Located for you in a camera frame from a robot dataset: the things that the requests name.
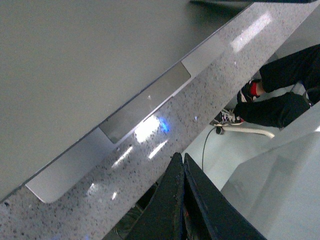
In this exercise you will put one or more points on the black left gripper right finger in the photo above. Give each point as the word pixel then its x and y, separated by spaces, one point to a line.
pixel 213 216

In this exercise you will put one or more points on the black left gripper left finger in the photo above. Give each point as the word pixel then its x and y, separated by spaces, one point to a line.
pixel 163 218

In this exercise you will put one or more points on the black sneaker white laces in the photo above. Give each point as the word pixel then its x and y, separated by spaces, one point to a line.
pixel 226 117

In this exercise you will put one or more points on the silver laptop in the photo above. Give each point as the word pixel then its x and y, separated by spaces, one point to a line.
pixel 67 65

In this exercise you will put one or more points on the black red sneaker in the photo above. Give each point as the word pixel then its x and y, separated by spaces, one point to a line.
pixel 247 94

